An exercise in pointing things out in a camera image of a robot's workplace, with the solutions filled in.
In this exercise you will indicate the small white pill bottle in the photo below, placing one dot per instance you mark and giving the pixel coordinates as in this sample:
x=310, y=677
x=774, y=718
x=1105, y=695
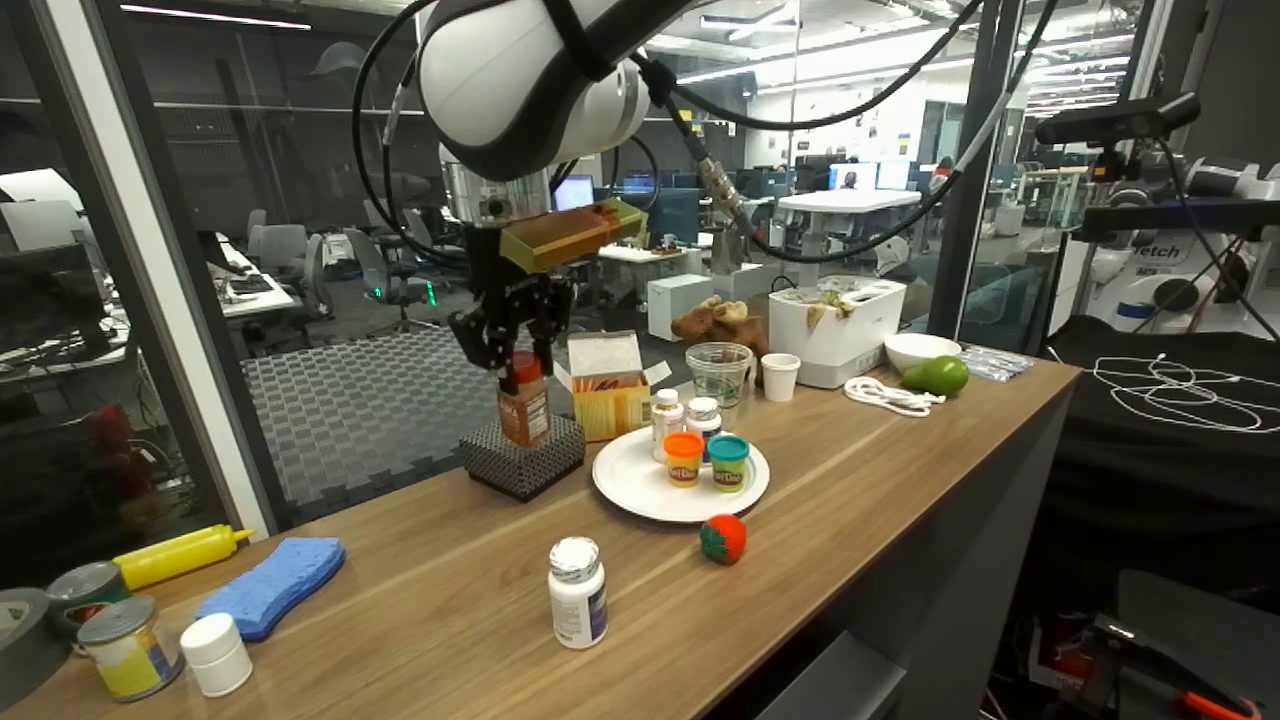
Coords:
x=666, y=416

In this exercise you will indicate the teal lid dough tub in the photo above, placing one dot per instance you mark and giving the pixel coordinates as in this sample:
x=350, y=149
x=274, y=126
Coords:
x=730, y=460

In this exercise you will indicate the white paper cup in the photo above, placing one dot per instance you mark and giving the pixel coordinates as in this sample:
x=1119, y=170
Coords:
x=780, y=379

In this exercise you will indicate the white lidded bin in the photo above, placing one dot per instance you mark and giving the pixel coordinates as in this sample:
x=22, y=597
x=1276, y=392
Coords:
x=838, y=335

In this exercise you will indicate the brown wrist camera box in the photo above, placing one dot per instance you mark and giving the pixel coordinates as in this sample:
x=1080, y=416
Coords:
x=572, y=239

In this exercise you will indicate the brown moose plush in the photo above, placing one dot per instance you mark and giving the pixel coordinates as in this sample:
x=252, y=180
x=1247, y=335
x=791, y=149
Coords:
x=712, y=318

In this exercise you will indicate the white bowl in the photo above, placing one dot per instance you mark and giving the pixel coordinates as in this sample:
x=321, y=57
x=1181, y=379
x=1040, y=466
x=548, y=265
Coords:
x=923, y=345

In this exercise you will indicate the grey duct tape roll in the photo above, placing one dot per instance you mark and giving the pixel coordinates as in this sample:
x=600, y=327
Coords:
x=22, y=644

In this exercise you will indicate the orange toy ball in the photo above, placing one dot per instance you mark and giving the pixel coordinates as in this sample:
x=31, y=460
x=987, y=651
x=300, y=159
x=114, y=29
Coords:
x=727, y=537

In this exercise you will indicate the white box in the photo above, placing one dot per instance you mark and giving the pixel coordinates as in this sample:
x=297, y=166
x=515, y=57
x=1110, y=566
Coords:
x=679, y=306

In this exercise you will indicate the blue sponge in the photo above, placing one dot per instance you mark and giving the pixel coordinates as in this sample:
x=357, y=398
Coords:
x=274, y=586

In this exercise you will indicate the small white tub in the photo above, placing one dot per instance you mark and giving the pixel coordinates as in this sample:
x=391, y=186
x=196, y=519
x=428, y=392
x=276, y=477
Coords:
x=215, y=661

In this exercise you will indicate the white bottle blue label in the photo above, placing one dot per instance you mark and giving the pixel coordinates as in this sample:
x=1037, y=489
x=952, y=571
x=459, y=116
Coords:
x=705, y=416

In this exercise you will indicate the orange cap spice bottle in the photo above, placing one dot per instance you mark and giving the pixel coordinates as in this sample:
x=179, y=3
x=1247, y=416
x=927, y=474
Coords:
x=526, y=405

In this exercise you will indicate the grey office chair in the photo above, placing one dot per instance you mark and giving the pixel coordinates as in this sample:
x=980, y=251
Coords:
x=832, y=683

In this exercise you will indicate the white round plate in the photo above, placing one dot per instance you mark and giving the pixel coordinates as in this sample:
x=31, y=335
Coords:
x=653, y=503

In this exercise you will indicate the yellow mustard bottle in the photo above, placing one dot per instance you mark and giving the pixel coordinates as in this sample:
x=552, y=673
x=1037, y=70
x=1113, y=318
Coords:
x=183, y=553

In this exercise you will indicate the grey foam block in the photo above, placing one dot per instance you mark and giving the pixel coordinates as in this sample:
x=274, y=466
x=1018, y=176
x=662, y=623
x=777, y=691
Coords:
x=526, y=466

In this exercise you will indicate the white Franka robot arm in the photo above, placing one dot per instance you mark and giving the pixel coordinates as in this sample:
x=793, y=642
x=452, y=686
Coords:
x=515, y=73

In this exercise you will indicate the black camera on mount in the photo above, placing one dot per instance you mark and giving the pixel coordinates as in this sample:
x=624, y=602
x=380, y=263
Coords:
x=1175, y=219

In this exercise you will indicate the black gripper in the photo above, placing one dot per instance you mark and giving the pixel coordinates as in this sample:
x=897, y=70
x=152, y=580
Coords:
x=515, y=306

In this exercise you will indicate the black cloth cover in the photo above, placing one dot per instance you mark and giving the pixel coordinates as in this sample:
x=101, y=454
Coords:
x=1175, y=486

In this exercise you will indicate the tin can yellow label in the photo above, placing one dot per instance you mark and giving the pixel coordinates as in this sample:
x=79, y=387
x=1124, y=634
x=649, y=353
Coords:
x=124, y=656

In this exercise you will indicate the clear plastic cup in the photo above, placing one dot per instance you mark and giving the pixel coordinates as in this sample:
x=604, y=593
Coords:
x=720, y=382

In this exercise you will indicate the large white pill bottle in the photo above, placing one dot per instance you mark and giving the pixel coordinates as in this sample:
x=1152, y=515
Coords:
x=578, y=597

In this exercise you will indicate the lit computer monitor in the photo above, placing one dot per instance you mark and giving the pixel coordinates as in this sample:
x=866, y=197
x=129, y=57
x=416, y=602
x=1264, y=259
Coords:
x=572, y=188

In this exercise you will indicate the yellow open cardboard box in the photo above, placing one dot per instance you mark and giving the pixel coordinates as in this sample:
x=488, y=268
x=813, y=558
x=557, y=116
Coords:
x=604, y=392

